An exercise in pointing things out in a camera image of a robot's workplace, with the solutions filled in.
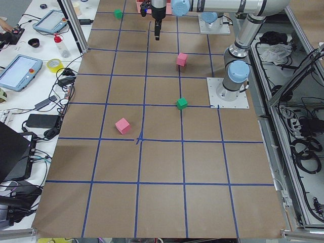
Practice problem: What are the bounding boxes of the pink plastic tray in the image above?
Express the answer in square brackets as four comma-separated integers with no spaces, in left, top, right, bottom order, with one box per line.
[136,0,175,15]

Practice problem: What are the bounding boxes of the green foam cube far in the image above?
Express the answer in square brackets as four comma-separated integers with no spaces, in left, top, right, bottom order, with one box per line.
[114,9,123,19]

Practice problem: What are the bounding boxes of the green foam cube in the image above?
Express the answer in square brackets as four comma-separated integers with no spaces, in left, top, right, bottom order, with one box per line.
[114,9,123,19]
[176,97,188,110]

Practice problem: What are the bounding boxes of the pink foam cube upper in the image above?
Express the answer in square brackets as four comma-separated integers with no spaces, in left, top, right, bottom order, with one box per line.
[176,53,188,67]

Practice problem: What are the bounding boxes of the pink foam cube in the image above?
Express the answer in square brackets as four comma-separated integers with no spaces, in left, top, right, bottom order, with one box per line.
[176,53,188,67]
[115,118,131,135]

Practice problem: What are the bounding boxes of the green foam cube centre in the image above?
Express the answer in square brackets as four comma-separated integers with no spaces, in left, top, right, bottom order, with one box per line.
[176,97,188,110]

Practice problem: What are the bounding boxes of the clear bottle red cap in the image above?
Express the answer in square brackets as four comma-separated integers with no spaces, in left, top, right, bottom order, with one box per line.
[54,34,70,58]

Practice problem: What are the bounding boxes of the blue teach pendant upper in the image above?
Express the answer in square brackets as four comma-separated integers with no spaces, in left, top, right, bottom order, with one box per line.
[32,10,67,34]

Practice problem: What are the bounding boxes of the blue teach pendant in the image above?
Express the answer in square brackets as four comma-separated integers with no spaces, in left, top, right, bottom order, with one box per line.
[1,54,43,92]
[32,10,67,34]

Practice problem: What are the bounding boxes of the pink foam cube lower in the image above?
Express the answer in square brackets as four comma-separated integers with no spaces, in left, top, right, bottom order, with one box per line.
[115,118,131,135]

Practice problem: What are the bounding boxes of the yellow tape roll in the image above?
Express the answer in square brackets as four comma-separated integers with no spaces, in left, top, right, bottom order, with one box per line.
[47,58,64,73]

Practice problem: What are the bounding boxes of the crumpled white cloth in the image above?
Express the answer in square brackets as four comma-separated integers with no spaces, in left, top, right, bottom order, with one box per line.
[260,44,293,65]

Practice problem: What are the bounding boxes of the small black bowl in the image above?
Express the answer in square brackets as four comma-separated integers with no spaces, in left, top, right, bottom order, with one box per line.
[28,38,40,48]

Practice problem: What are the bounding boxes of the blue teach pendant lower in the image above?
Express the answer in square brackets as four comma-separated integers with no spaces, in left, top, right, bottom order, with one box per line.
[1,54,43,92]

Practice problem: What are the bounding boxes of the black power adapter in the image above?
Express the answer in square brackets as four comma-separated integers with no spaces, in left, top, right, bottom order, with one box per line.
[26,114,59,129]

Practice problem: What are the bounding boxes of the black laptop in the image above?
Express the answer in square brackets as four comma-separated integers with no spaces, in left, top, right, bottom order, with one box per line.
[1,123,36,182]

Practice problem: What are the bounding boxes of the aluminium frame post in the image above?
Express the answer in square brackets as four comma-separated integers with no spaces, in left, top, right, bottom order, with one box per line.
[57,0,88,54]

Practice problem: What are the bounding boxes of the coiled black cables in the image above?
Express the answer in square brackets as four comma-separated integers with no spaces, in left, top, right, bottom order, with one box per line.
[288,136,324,175]

